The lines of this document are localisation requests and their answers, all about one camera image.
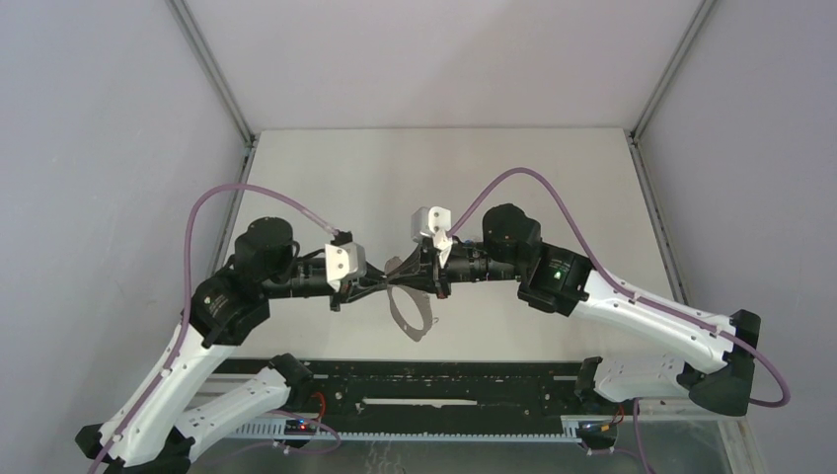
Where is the metal oval keyring plate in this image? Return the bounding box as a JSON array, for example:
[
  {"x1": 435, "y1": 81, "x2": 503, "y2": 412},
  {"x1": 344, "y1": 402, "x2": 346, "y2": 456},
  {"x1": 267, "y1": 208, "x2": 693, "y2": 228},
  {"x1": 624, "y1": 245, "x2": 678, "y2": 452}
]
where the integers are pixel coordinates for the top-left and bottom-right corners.
[{"x1": 386, "y1": 284, "x2": 438, "y2": 343}]

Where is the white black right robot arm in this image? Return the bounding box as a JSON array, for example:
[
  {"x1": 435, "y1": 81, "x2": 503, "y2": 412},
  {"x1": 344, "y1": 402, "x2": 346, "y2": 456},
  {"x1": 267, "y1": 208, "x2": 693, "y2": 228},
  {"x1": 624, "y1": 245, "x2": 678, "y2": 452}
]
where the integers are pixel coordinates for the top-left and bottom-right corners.
[{"x1": 385, "y1": 203, "x2": 761, "y2": 417}]

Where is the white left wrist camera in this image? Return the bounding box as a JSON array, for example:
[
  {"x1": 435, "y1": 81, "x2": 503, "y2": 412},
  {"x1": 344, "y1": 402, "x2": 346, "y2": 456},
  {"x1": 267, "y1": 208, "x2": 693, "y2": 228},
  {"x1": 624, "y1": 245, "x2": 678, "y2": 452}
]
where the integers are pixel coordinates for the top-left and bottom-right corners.
[{"x1": 324, "y1": 242, "x2": 367, "y2": 292}]

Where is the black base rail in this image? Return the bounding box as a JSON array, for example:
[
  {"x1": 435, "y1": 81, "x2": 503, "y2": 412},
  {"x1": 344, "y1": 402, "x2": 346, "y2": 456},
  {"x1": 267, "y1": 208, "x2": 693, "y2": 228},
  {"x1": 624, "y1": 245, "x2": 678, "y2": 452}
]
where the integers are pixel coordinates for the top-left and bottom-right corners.
[{"x1": 208, "y1": 356, "x2": 636, "y2": 438}]

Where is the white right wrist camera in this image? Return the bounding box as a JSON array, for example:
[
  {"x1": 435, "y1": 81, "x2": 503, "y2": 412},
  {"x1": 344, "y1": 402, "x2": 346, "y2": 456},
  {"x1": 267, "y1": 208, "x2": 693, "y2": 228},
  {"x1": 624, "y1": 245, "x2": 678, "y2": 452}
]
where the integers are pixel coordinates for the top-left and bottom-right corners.
[{"x1": 411, "y1": 206, "x2": 453, "y2": 252}]

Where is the aluminium frame post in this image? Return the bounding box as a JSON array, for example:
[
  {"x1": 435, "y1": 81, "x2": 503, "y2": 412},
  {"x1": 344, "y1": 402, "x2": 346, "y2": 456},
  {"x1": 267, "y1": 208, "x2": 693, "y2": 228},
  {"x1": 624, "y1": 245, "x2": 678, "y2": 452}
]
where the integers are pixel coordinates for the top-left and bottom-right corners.
[
  {"x1": 628, "y1": 0, "x2": 719, "y2": 142},
  {"x1": 165, "y1": 0, "x2": 257, "y2": 147}
]

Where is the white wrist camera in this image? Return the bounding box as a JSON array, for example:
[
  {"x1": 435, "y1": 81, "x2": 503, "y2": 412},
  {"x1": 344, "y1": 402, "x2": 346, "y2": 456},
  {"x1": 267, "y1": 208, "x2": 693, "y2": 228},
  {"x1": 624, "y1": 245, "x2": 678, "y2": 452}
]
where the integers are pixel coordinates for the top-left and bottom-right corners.
[
  {"x1": 411, "y1": 206, "x2": 453, "y2": 252},
  {"x1": 324, "y1": 242, "x2": 367, "y2": 292}
]

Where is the aluminium frame post left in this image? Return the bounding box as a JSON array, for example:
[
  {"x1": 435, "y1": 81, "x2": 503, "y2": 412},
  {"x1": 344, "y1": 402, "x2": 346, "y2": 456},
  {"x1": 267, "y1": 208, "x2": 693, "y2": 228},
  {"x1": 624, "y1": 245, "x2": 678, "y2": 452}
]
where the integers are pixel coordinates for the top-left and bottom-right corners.
[{"x1": 165, "y1": 0, "x2": 257, "y2": 147}]

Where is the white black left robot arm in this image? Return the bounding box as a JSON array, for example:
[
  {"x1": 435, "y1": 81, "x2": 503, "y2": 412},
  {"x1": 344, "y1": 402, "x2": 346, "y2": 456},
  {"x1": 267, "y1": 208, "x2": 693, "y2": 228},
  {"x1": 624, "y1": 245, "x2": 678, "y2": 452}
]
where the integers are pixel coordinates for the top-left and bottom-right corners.
[{"x1": 75, "y1": 217, "x2": 388, "y2": 473}]

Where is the aluminium frame post right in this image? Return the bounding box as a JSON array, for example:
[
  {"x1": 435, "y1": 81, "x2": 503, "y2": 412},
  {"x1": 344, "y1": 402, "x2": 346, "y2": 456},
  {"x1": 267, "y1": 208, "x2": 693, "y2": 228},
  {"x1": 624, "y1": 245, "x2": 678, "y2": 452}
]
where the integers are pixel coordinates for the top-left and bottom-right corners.
[{"x1": 628, "y1": 0, "x2": 719, "y2": 142}]

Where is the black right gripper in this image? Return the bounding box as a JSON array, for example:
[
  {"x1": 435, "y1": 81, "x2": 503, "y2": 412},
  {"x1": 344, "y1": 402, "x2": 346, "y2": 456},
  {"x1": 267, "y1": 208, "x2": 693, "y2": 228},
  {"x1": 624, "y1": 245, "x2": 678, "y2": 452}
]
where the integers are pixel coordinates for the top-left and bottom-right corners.
[{"x1": 385, "y1": 243, "x2": 523, "y2": 302}]

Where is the white slotted cable duct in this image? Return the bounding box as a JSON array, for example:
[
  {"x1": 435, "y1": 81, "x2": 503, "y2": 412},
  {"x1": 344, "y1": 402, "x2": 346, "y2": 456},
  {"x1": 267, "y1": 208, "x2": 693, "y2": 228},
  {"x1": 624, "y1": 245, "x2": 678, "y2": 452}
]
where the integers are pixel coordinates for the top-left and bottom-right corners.
[{"x1": 215, "y1": 418, "x2": 619, "y2": 444}]

